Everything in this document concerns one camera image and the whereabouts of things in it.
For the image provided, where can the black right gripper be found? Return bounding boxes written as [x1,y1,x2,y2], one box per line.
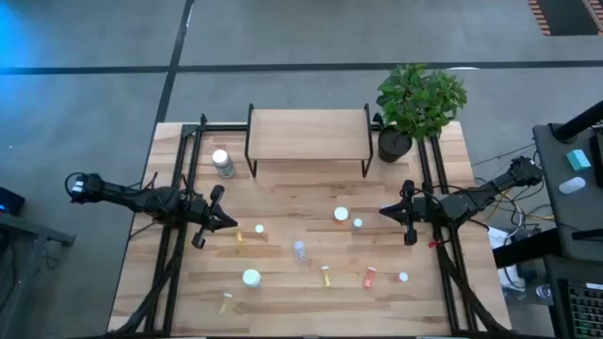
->
[379,180,432,247]

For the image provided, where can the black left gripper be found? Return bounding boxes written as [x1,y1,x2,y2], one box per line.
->
[187,185,239,250]

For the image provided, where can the large green bottle white cap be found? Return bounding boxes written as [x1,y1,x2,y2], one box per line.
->
[211,149,236,180]

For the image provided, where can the large white barcode label bottle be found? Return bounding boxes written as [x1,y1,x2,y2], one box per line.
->
[241,267,264,289]

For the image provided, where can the wooden shelf black metal legs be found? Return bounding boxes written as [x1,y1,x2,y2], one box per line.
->
[243,102,375,179]

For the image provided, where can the white floor box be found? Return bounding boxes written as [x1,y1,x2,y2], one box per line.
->
[487,225,509,250]

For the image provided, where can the green plant in black pot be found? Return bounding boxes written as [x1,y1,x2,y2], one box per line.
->
[374,63,468,164]

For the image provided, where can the grey side desk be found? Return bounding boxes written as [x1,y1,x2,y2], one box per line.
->
[531,120,603,265]

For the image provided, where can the white oval mouse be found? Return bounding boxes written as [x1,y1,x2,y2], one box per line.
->
[558,176,588,196]

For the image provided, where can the teal box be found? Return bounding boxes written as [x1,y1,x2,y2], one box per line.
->
[564,149,593,172]

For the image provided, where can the grey metal stand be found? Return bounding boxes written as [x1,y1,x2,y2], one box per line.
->
[0,211,76,339]

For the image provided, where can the black pole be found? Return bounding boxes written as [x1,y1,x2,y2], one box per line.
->
[550,99,603,145]

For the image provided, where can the black backlit keyboard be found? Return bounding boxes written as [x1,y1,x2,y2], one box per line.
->
[557,277,603,339]

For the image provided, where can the dark device with blue light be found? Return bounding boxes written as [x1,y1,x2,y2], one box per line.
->
[0,186,27,218]

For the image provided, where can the orange-edged dark rug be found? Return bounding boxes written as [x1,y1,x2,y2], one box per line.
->
[526,0,603,38]

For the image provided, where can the black aluminium table frame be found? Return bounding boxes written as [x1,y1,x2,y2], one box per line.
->
[106,112,513,338]

